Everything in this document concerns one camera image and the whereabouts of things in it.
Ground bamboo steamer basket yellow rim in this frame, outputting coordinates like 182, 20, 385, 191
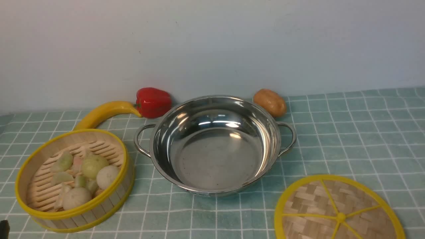
15, 129, 135, 233

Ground green round bun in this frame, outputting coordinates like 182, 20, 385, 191
81, 154, 109, 180

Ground woven bamboo steamer lid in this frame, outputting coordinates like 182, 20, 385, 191
274, 175, 406, 239

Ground yellow banana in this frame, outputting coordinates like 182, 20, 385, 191
73, 101, 142, 130

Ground stainless steel pot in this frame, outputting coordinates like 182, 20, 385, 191
133, 95, 297, 197

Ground red bell pepper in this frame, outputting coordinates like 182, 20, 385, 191
135, 87, 172, 119

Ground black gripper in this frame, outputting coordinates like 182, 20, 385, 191
0, 220, 10, 239

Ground white round bun front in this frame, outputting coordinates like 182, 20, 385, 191
62, 187, 92, 210

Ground brown potato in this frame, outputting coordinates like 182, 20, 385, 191
253, 88, 287, 118

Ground white round bun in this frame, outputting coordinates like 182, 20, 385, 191
62, 187, 92, 210
96, 165, 120, 190

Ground teal checkered tablecloth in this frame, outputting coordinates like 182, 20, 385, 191
0, 87, 425, 239

